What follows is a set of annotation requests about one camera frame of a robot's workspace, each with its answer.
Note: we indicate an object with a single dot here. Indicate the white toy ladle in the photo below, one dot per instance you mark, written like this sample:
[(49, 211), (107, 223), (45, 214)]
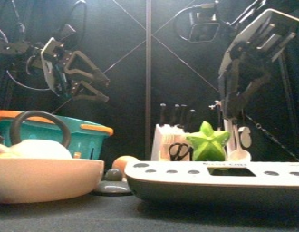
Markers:
[(239, 155)]

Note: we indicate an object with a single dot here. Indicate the grey pot lid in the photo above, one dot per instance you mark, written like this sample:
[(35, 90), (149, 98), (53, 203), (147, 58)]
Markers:
[(112, 188)]

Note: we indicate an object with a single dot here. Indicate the white knife block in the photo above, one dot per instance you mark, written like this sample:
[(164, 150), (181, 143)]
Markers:
[(163, 142)]

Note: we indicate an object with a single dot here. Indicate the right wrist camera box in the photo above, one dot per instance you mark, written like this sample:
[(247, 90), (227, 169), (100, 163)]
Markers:
[(204, 28)]

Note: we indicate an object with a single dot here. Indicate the large white bowl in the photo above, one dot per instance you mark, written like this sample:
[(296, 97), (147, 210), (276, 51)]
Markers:
[(41, 181)]

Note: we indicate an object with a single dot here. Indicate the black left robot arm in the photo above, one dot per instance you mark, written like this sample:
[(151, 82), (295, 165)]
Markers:
[(12, 48)]

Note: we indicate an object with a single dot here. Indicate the white round toy utensil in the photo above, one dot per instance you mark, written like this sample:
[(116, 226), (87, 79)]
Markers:
[(245, 137)]

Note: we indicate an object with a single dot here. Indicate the green toy star fruit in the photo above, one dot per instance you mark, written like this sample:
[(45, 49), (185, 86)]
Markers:
[(207, 142)]

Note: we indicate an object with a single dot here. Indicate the orange toy ball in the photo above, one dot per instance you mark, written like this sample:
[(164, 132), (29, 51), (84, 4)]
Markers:
[(120, 163)]

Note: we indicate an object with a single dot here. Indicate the white toy induction stove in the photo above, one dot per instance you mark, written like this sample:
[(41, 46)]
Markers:
[(175, 187)]

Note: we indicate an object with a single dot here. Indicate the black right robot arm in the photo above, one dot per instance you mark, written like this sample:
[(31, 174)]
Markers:
[(252, 9)]

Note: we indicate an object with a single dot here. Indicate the grey vertical frame pole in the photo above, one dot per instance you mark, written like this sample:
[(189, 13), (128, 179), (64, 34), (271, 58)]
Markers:
[(148, 75)]

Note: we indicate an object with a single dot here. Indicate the black toy scissors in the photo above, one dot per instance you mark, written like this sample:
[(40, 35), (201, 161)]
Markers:
[(179, 152)]

